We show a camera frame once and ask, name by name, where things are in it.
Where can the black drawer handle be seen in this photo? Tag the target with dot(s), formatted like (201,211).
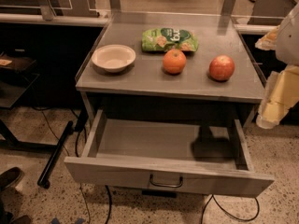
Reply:
(159,184)

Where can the white bowl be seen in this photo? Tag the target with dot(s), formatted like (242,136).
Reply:
(113,58)

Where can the green snack bag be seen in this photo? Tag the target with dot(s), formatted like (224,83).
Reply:
(164,39)

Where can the black side table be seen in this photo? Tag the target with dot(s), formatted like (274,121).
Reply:
(15,80)

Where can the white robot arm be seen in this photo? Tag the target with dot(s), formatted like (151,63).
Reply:
(287,49)

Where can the black table leg bar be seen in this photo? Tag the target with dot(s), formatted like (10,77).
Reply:
(43,180)

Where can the grey top drawer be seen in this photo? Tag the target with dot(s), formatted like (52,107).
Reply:
(211,158)

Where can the red apple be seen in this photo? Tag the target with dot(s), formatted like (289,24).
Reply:
(221,68)

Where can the orange fruit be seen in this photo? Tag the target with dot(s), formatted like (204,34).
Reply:
(174,61)

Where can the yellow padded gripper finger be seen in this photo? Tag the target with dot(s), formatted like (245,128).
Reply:
(281,94)
(268,41)

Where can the dark shoe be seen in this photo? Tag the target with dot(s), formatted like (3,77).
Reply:
(10,177)
(21,220)

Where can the grey drawer cabinet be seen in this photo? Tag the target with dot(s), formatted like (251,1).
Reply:
(144,91)

